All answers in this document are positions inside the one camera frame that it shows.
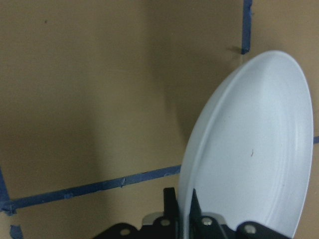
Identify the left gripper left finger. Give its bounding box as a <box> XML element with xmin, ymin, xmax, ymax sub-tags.
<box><xmin>163</xmin><ymin>187</ymin><xmax>179</xmax><ymax>239</ymax></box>

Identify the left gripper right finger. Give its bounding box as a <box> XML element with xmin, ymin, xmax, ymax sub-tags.
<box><xmin>189</xmin><ymin>189</ymin><xmax>224</xmax><ymax>239</ymax></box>

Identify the blue plate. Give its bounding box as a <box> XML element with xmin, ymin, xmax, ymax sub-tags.
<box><xmin>178</xmin><ymin>51</ymin><xmax>314</xmax><ymax>239</ymax></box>

